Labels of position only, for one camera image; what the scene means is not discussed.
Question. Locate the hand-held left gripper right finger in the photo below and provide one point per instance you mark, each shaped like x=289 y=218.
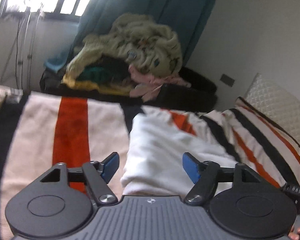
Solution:
x=191 y=167

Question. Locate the white quilted headboard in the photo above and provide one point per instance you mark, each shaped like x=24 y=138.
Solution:
x=277 y=105

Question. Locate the green cloth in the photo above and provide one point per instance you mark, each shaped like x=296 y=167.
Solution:
x=95 y=73

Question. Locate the black sofa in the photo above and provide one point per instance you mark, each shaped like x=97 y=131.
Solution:
x=195 y=85

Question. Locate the orange black white striped pillow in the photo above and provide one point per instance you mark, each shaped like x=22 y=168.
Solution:
x=260 y=140

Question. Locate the dark wall switch plate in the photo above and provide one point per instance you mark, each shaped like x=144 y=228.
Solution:
x=227 y=80

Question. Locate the metal floor stand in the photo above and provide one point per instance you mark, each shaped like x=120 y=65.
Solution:
x=30 y=42

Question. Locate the yellow cloth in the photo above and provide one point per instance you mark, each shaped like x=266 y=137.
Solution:
x=90 y=86

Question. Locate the dark patterned cloth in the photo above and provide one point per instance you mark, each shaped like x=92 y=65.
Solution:
x=115 y=67

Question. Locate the orange black white striped blanket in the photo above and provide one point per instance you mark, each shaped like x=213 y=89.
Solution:
x=40 y=130

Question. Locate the blue basin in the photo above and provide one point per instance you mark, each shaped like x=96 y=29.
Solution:
x=55 y=63

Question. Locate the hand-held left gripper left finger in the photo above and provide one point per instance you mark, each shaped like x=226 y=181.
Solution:
x=110 y=166

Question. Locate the pink cloth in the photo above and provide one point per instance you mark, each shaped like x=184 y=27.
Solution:
x=145 y=78

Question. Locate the blue curtain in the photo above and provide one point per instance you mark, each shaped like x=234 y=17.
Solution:
x=152 y=0

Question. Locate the white sweatshirt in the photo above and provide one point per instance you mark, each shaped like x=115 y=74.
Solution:
x=160 y=150

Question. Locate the cream printed fleece blanket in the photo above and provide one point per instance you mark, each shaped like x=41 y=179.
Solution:
x=140 y=37

